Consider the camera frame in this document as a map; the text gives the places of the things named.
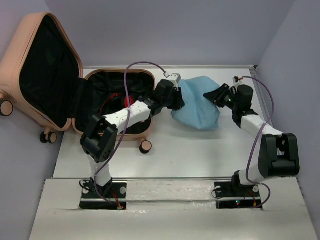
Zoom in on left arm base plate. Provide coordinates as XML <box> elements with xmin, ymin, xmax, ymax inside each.
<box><xmin>79</xmin><ymin>179</ymin><xmax>127</xmax><ymax>211</ymax></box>

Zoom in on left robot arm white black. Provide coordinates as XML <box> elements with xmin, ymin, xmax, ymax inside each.
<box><xmin>80</xmin><ymin>79</ymin><xmax>185</xmax><ymax>200</ymax></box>

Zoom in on red black headphones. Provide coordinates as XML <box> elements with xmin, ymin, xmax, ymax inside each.
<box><xmin>99</xmin><ymin>93</ymin><xmax>137</xmax><ymax>116</ymax></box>

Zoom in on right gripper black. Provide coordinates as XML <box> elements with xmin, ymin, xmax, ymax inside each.
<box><xmin>202</xmin><ymin>83</ymin><xmax>239</xmax><ymax>111</ymax></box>

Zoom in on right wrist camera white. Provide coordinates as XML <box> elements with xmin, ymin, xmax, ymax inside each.
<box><xmin>233</xmin><ymin>76</ymin><xmax>242</xmax><ymax>84</ymax></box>

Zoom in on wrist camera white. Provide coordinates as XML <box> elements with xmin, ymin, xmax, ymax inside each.
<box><xmin>166</xmin><ymin>73</ymin><xmax>181</xmax><ymax>88</ymax></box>
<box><xmin>233</xmin><ymin>76</ymin><xmax>242</xmax><ymax>84</ymax></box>

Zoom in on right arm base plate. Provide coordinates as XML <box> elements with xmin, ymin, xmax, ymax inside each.
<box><xmin>211</xmin><ymin>181</ymin><xmax>262</xmax><ymax>210</ymax></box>

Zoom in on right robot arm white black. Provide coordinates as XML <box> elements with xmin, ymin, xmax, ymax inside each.
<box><xmin>203</xmin><ymin>84</ymin><xmax>300</xmax><ymax>196</ymax></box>

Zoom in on light blue cloth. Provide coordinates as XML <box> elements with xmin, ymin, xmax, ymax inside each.
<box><xmin>171</xmin><ymin>76</ymin><xmax>220</xmax><ymax>131</ymax></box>

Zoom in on pink hard-shell suitcase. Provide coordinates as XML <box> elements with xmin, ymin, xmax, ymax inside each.
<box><xmin>0</xmin><ymin>12</ymin><xmax>156</xmax><ymax>144</ymax></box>

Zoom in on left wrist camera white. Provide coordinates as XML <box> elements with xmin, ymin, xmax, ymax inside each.
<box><xmin>166</xmin><ymin>73</ymin><xmax>181</xmax><ymax>88</ymax></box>

